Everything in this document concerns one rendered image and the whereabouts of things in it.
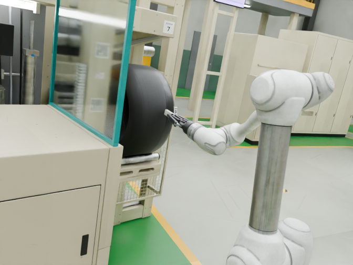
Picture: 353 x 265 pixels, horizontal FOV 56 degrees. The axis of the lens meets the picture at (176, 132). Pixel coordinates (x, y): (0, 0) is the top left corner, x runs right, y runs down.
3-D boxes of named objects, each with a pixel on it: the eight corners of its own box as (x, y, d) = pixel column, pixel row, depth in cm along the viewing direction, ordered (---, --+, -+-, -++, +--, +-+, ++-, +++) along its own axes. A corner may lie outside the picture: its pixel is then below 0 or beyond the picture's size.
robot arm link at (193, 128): (196, 126, 162) (188, 121, 166) (190, 143, 165) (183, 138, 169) (208, 126, 168) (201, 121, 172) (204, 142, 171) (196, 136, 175)
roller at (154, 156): (112, 160, 188) (108, 156, 191) (111, 167, 189) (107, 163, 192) (161, 154, 211) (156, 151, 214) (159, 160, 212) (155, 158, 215)
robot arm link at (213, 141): (190, 145, 165) (208, 142, 174) (211, 161, 155) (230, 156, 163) (195, 126, 161) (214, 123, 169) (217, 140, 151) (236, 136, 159)
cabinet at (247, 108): (251, 145, 624) (267, 79, 591) (233, 135, 670) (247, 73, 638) (286, 145, 667) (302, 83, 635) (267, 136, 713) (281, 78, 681)
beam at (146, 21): (95, 24, 192) (98, -4, 188) (76, 21, 210) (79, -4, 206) (175, 38, 232) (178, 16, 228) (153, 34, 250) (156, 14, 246)
